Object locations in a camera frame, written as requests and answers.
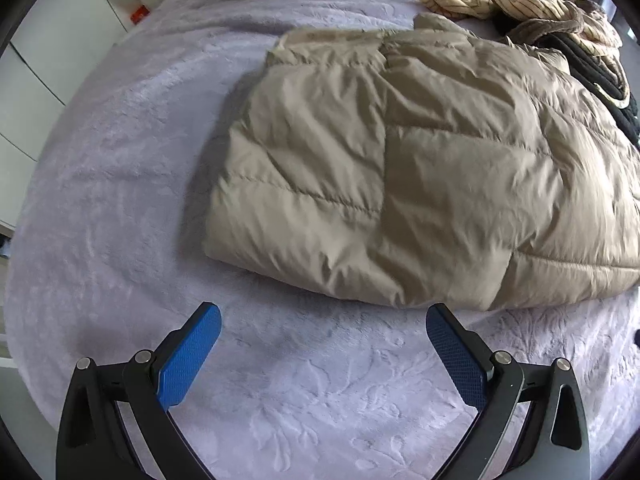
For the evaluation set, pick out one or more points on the black fleece garment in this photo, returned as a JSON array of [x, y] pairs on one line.
[[603, 77]]

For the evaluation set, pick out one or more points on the lavender embossed bed blanket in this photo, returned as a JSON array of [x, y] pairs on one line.
[[108, 258]]

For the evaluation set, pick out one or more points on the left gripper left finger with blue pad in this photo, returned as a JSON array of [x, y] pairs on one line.
[[156, 380]]

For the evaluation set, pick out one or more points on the cream striped fuzzy garment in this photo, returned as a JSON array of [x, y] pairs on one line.
[[599, 36]]

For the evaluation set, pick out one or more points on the beige puffer jacket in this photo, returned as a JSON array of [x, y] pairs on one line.
[[406, 167]]

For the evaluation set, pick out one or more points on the white wardrobe cabinet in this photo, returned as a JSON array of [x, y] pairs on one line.
[[50, 55]]

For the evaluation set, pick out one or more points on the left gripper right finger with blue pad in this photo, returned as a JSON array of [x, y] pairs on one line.
[[489, 381]]

